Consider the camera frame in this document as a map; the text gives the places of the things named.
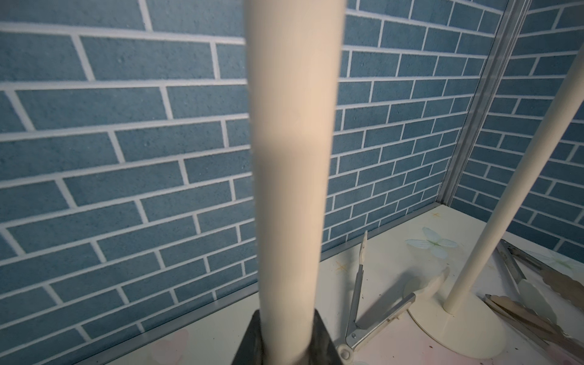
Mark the aluminium corner post right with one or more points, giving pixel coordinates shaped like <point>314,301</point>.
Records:
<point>502,49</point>

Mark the cream utensil rack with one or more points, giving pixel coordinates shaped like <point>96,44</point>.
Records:
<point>293,59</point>
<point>453,316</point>

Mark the cream utensil rack right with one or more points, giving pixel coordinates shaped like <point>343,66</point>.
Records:
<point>453,316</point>

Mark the cream utensil rack left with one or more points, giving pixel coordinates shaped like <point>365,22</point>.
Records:
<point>293,59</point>

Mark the plain steel scalloped tongs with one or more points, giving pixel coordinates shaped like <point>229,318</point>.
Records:
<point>563,285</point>

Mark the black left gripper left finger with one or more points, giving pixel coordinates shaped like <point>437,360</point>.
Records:
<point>250,351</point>

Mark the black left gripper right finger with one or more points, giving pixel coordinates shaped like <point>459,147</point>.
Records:
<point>322,349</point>

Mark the steel tongs red handles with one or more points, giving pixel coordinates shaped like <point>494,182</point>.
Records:
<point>562,348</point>

